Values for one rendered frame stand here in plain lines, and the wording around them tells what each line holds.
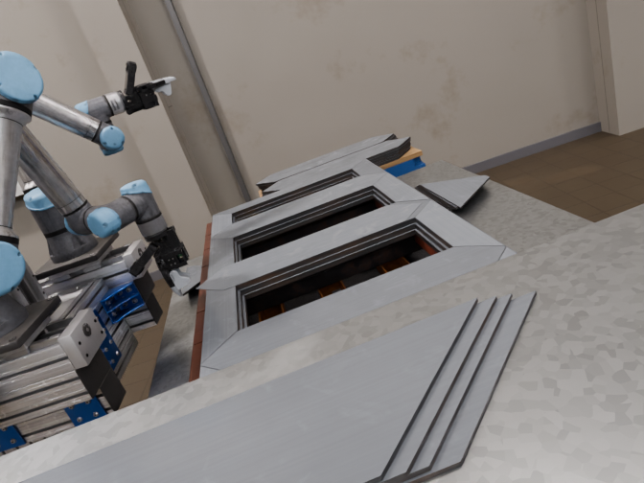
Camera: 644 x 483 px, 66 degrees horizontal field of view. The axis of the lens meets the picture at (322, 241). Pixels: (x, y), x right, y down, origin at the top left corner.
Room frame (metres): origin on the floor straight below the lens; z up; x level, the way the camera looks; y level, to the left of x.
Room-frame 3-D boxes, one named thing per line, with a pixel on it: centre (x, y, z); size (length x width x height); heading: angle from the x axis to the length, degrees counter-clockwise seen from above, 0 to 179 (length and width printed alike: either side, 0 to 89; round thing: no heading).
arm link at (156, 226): (1.41, 0.44, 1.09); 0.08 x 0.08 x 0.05
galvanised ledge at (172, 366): (1.60, 0.53, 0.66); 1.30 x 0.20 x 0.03; 4
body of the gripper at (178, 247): (1.41, 0.44, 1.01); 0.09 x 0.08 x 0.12; 94
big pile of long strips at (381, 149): (2.46, -0.18, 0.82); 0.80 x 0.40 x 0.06; 94
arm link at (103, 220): (1.34, 0.52, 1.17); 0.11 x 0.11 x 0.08; 53
